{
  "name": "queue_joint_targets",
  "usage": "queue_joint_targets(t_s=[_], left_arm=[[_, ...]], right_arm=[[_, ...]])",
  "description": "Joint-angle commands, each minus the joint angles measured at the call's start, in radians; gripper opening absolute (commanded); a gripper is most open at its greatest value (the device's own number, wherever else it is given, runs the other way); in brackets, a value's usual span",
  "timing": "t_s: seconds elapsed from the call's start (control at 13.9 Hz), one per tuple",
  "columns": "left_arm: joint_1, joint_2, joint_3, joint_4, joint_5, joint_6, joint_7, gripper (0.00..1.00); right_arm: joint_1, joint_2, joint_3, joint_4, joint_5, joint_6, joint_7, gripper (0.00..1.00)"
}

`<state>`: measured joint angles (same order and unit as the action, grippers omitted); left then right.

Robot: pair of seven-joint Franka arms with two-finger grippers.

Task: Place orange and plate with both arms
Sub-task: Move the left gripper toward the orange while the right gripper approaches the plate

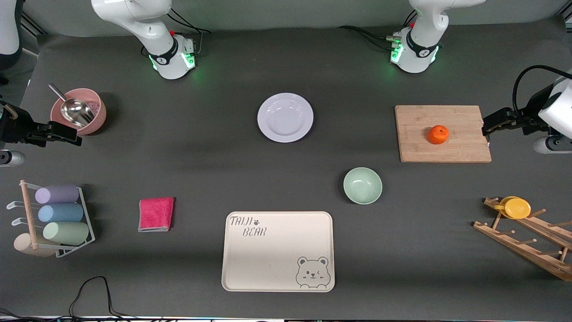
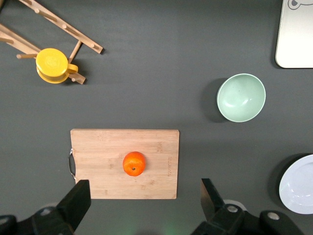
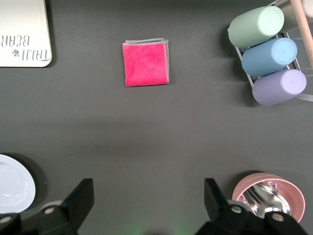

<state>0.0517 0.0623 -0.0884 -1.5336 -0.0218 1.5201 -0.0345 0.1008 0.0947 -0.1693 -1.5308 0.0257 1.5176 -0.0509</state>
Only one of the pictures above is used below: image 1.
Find orange fruit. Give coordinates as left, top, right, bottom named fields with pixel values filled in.
left=428, top=125, right=450, bottom=145

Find lavender round plate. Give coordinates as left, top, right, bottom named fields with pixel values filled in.
left=257, top=93, right=314, bottom=144

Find metal scoop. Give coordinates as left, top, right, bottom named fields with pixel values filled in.
left=48, top=84, right=95, bottom=129

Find pink bowl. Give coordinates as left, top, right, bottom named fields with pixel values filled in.
left=50, top=88, right=107, bottom=136

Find wooden cutting board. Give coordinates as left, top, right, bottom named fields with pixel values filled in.
left=395, top=105, right=492, bottom=163

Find purple cup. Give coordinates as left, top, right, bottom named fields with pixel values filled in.
left=35, top=185, right=80, bottom=205

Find blue cup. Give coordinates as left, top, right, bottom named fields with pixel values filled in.
left=38, top=203, right=84, bottom=223

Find yellow cup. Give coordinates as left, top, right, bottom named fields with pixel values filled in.
left=494, top=196, right=532, bottom=220

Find green cup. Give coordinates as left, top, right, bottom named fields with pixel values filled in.
left=43, top=221, right=90, bottom=246

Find beige cup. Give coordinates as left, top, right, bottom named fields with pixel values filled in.
left=13, top=233, right=57, bottom=258

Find pink folded cloth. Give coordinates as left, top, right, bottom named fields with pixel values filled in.
left=138, top=197, right=175, bottom=233

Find wooden peg drying rack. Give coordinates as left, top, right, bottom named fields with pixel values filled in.
left=473, top=197, right=572, bottom=282

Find light green bowl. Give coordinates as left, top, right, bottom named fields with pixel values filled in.
left=343, top=167, right=383, bottom=205

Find cream bear print tray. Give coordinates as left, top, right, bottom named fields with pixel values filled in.
left=222, top=211, right=335, bottom=292

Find white wire cup rack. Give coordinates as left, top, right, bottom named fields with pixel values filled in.
left=6, top=180, right=96, bottom=258

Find black cable on table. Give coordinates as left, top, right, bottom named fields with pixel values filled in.
left=0, top=276, right=148, bottom=321

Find black left arm base cables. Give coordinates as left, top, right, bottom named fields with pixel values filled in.
left=337, top=10, right=417, bottom=51

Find black arm base cables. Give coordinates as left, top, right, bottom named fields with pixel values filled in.
left=337, top=10, right=417, bottom=51
left=141, top=7, right=211, bottom=57

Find black right arm base cables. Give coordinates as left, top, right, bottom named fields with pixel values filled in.
left=141, top=7, right=211, bottom=57

